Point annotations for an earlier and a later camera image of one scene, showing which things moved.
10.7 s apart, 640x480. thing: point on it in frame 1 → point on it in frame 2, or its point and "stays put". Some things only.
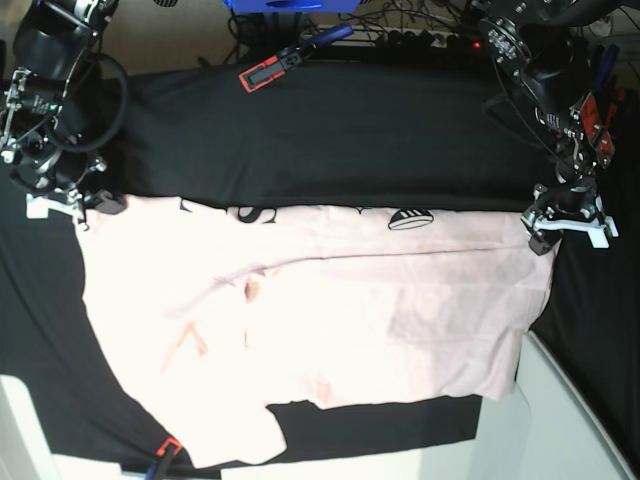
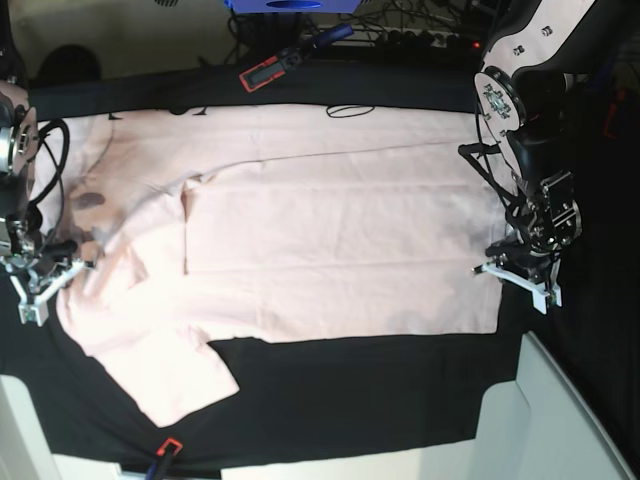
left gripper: [56, 171] → [36, 276]
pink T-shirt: [213, 313] stays put
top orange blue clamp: [275, 66] stays put
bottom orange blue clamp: [160, 468] stays put
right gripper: [572, 207] → [530, 256]
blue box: [293, 6] stays put
